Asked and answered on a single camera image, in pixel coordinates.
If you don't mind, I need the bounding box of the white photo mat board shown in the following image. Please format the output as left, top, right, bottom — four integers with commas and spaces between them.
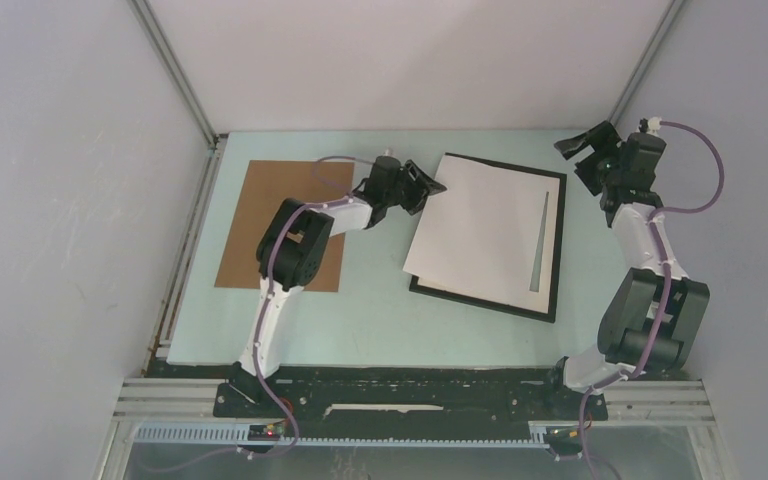
403, 189, 559, 317

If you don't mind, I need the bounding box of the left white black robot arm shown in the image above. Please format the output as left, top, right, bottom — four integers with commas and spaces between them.
237, 154, 447, 417

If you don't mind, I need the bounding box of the left aluminium corner post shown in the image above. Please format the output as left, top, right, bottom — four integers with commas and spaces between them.
126, 0, 221, 148

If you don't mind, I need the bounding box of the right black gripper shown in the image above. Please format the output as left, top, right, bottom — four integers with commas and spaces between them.
556, 121, 626, 198

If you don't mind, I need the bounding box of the aluminium corner post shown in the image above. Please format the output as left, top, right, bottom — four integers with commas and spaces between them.
126, 0, 221, 148
608, 0, 689, 125

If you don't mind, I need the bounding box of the black picture frame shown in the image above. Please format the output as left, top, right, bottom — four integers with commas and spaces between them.
408, 152, 568, 325

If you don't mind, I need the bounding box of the brown frame backing board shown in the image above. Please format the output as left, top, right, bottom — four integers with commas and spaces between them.
214, 160, 356, 293

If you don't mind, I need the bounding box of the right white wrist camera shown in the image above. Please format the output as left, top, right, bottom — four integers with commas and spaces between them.
638, 116, 662, 136

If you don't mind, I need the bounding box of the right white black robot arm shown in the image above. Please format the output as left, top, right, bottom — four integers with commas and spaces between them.
541, 118, 710, 418

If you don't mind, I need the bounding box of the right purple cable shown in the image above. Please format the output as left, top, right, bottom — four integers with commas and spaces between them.
579, 121, 726, 480

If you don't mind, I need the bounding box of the white cable duct strip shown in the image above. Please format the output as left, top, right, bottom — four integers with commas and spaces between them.
133, 422, 548, 448

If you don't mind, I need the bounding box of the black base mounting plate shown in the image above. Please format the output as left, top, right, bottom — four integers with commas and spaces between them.
145, 357, 690, 440

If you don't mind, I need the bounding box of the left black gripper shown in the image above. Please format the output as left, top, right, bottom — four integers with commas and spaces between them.
384, 160, 446, 216

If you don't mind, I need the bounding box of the right aluminium corner post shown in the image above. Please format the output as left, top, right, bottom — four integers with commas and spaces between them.
608, 0, 689, 125

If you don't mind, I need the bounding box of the cat photo print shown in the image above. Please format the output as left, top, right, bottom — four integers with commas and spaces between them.
402, 154, 562, 315

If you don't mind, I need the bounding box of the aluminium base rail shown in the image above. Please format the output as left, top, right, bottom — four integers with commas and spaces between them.
96, 366, 737, 479

